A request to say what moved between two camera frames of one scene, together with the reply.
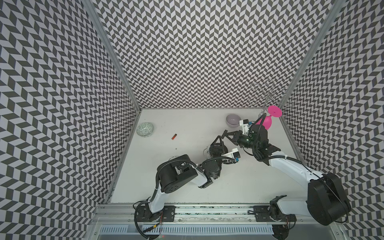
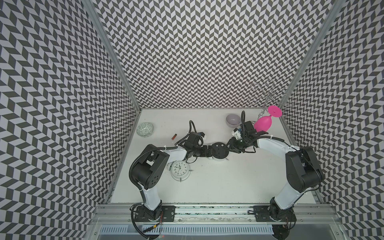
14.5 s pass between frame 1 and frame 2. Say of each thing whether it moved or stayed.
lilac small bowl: stayed
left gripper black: moved
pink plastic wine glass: stayed
